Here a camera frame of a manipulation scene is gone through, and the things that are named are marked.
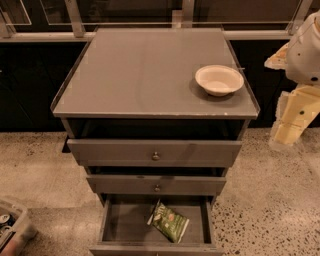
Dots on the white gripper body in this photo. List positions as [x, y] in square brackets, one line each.
[304, 61]

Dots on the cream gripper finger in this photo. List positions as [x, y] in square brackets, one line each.
[278, 60]
[287, 130]

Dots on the green jalapeno chip bag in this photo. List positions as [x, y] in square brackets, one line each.
[170, 223]

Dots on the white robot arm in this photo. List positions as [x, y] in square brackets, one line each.
[300, 59]

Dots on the grey drawer cabinet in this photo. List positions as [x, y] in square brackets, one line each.
[140, 84]

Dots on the brass top drawer knob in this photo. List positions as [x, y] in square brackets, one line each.
[155, 156]

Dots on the brass drawer knob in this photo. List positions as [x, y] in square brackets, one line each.
[155, 156]
[157, 188]

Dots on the brass middle drawer knob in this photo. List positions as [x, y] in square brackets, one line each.
[157, 188]

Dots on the grey middle drawer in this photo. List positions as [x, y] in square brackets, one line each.
[144, 184]

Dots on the grey drawer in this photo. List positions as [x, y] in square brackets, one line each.
[125, 230]
[144, 184]
[173, 153]

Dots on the grey bottom drawer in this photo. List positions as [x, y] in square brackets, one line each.
[125, 230]

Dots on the grey top drawer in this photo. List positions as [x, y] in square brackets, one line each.
[173, 153]

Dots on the metal can in bin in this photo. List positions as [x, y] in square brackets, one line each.
[4, 219]

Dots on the metal window railing frame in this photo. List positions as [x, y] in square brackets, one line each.
[267, 18]

